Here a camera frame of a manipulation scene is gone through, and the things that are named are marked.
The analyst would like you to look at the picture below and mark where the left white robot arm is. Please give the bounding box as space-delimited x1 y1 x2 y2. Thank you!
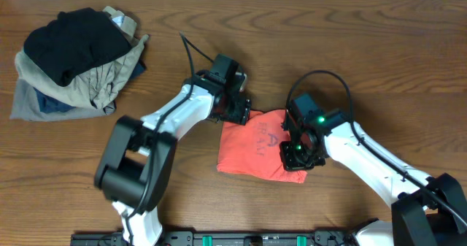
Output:
94 70 251 245

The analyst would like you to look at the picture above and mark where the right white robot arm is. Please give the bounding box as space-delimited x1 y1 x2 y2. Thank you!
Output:
280 109 466 246

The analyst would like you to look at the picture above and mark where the orange printed t-shirt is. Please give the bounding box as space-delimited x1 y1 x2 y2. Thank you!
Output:
217 109 306 183

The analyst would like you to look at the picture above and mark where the black folded garment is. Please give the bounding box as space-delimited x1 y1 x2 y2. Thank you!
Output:
23 8 131 87

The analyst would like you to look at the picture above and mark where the grey folded garment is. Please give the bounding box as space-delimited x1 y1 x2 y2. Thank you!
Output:
10 80 116 122

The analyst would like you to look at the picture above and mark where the khaki folded garment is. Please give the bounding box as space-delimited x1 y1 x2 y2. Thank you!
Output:
15 6 148 109

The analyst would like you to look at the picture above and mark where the navy blue folded garment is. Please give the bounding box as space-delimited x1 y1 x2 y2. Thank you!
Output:
34 88 74 114

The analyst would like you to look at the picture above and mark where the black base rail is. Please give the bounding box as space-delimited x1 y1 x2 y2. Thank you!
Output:
69 230 357 246

